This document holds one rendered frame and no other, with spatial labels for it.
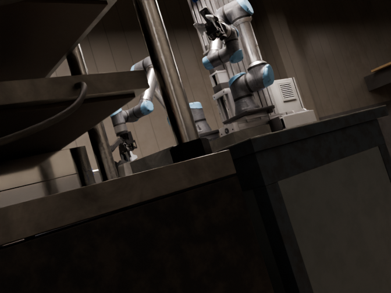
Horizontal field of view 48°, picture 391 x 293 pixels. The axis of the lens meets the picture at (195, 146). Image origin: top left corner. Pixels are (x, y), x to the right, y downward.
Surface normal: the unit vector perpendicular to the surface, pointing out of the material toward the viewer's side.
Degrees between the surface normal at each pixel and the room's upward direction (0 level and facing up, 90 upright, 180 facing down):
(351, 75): 90
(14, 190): 90
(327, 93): 90
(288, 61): 90
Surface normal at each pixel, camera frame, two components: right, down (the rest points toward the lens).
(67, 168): 0.58, -0.25
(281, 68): -0.79, 0.19
